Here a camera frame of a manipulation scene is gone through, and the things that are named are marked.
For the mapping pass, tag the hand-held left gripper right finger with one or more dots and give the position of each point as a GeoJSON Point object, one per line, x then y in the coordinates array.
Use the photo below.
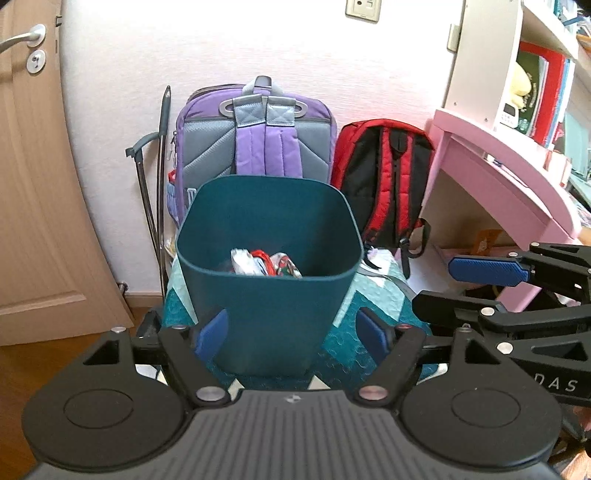
{"type": "Point", "coordinates": [373, 334]}

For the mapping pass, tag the pink desk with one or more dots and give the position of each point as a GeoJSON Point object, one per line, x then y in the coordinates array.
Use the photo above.
{"type": "Point", "coordinates": [508, 184]}

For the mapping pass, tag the small cardboard box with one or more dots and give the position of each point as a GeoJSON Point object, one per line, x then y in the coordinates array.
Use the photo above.
{"type": "Point", "coordinates": [485, 240]}

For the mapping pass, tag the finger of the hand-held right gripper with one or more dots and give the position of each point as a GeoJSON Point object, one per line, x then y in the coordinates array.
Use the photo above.
{"type": "Point", "coordinates": [489, 271]}
{"type": "Point", "coordinates": [452, 307]}

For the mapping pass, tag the white kitchen timer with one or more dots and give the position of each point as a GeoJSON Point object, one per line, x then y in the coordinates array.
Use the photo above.
{"type": "Point", "coordinates": [509, 114]}

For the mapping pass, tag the silver door lock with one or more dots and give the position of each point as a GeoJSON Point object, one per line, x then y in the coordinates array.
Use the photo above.
{"type": "Point", "coordinates": [35, 61]}

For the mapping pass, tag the teal patchwork quilt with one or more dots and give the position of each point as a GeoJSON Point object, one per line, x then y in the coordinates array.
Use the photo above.
{"type": "Point", "coordinates": [360, 332]}

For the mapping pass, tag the red black backpack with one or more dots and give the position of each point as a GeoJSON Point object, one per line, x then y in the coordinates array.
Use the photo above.
{"type": "Point", "coordinates": [401, 184]}

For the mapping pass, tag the colourful printed wrapper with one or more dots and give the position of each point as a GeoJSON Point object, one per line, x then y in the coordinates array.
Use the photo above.
{"type": "Point", "coordinates": [286, 268]}

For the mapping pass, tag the wall socket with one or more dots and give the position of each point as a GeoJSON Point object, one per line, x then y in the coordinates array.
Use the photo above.
{"type": "Point", "coordinates": [364, 8]}

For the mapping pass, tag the teal plastic bin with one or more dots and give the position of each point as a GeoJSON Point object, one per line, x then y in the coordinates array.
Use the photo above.
{"type": "Point", "coordinates": [272, 314]}

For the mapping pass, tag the row of books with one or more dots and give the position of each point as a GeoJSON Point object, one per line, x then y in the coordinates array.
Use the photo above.
{"type": "Point", "coordinates": [549, 87]}
{"type": "Point", "coordinates": [577, 27]}

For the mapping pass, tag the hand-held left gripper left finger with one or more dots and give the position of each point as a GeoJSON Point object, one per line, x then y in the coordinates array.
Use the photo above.
{"type": "Point", "coordinates": [212, 334]}

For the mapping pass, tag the purple grey backpack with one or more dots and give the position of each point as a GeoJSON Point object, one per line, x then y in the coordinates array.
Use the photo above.
{"type": "Point", "coordinates": [277, 147]}

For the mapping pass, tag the white shelf unit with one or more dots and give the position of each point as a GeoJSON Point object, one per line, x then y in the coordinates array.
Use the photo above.
{"type": "Point", "coordinates": [480, 55]}

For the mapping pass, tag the yellow plush toy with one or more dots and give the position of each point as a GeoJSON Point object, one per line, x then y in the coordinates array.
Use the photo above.
{"type": "Point", "coordinates": [521, 78]}

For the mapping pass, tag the thin black pole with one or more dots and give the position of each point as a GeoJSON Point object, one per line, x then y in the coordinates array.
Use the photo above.
{"type": "Point", "coordinates": [162, 184]}

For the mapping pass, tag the wooden door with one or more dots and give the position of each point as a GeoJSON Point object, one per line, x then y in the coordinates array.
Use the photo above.
{"type": "Point", "coordinates": [37, 184]}

